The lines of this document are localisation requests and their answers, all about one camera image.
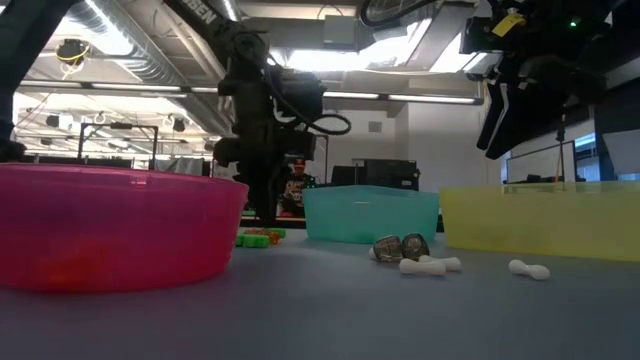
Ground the black table frame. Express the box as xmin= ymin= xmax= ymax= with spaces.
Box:
xmin=238 ymin=214 xmax=446 ymax=234

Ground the black equipment cabinet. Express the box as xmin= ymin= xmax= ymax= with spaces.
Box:
xmin=329 ymin=158 xmax=422 ymax=193

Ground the yellow ceiling cable reel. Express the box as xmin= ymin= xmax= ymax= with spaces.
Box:
xmin=54 ymin=38 xmax=92 ymax=67

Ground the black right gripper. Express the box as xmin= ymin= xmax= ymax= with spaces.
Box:
xmin=475 ymin=0 xmax=610 ymax=162

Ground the grey ceiling ventilation box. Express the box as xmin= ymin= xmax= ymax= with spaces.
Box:
xmin=323 ymin=13 xmax=362 ymax=52

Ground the black light stand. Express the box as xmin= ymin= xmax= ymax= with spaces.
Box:
xmin=554 ymin=112 xmax=569 ymax=184

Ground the black metal gantry frame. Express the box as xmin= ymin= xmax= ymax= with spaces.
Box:
xmin=76 ymin=121 xmax=160 ymax=170
xmin=314 ymin=132 xmax=331 ymax=185

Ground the yellow cable tag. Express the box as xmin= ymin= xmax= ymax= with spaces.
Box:
xmin=491 ymin=12 xmax=527 ymax=38

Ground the person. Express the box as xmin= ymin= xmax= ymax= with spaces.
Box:
xmin=281 ymin=158 xmax=317 ymax=218

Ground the translucent teal plastic bin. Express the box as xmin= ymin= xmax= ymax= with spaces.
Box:
xmin=301 ymin=184 xmax=441 ymax=246

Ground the shiny metal jingle bell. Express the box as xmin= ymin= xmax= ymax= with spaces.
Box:
xmin=372 ymin=234 xmax=405 ymax=263

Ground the large metal ceiling duct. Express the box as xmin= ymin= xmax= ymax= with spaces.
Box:
xmin=403 ymin=0 xmax=484 ymax=81

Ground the silver ceiling air duct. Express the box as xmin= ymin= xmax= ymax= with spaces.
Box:
xmin=62 ymin=0 xmax=236 ymax=139

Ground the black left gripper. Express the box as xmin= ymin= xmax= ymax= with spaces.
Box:
xmin=213 ymin=93 xmax=318 ymax=227

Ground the translucent yellow plastic bin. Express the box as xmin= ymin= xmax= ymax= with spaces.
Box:
xmin=439 ymin=180 xmax=640 ymax=264

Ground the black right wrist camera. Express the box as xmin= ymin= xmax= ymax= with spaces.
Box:
xmin=459 ymin=16 xmax=503 ymax=55

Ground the grey monitor screen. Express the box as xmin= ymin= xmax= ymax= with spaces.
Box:
xmin=602 ymin=128 xmax=640 ymax=177

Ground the black left wrist camera cable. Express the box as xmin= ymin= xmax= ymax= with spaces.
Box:
xmin=264 ymin=62 xmax=353 ymax=137

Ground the translucent pink plastic bowl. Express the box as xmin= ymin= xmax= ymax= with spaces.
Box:
xmin=0 ymin=162 xmax=250 ymax=294

